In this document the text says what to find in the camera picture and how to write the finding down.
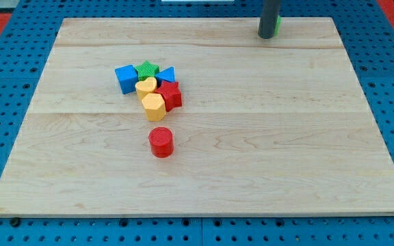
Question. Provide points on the red cylinder block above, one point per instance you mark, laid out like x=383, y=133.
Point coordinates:
x=161, y=142

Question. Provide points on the red star block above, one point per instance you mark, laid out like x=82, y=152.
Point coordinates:
x=171, y=94

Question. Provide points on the yellow hexagon block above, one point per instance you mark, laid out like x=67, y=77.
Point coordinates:
x=154, y=107

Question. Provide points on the blue triangle block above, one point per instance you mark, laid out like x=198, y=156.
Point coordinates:
x=166, y=75

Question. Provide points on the yellow heart block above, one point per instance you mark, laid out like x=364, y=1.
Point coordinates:
x=147, y=86

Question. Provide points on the green star block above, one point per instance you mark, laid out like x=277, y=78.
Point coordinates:
x=146, y=70

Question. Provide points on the wooden board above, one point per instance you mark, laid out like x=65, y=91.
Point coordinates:
x=268, y=128

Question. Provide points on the blue cube block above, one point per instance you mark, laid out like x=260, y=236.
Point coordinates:
x=127, y=78

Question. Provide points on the green block behind stylus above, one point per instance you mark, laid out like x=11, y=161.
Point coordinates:
x=277, y=27

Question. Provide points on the grey cylindrical robot stylus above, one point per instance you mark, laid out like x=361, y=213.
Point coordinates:
x=267, y=23

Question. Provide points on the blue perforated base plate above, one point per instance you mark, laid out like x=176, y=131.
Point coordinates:
x=25, y=43

